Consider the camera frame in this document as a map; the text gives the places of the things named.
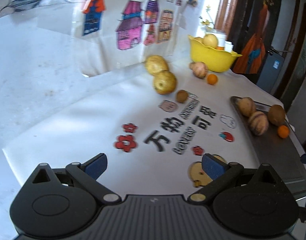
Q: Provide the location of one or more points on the striped pepino melon on tray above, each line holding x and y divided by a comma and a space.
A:
246, 106

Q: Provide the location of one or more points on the yellow plastic bowl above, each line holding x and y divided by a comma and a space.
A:
218, 61

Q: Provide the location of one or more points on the orange dress girl painting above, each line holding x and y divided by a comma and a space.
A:
258, 37

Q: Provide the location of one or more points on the small orange tangerine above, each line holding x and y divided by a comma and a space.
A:
212, 79

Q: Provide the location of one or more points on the white printed tablecloth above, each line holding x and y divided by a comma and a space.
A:
149, 147

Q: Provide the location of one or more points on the yellow pear in bowl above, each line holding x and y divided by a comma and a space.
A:
210, 40

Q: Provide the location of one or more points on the brown kiwi on tray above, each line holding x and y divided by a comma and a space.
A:
276, 115

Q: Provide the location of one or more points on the small tangerine on tray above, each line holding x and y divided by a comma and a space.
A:
283, 131

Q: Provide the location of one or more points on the white jar with flowers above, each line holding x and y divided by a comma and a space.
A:
208, 26

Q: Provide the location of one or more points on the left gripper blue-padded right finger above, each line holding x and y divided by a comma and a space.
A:
211, 175

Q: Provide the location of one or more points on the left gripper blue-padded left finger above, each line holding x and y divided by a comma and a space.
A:
85, 177

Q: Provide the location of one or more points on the striped pepino melon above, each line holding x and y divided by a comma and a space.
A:
200, 70
246, 106

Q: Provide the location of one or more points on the white carton in bowl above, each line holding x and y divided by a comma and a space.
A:
228, 46

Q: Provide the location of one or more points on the blue-grey appliance box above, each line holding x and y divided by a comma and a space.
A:
270, 71

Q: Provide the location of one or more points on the small brown kiwi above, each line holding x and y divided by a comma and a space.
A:
181, 96

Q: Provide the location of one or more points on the colourful houses drawing paper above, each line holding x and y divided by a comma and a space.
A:
110, 34

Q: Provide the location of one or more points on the dark metal tray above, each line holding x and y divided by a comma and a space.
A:
282, 154

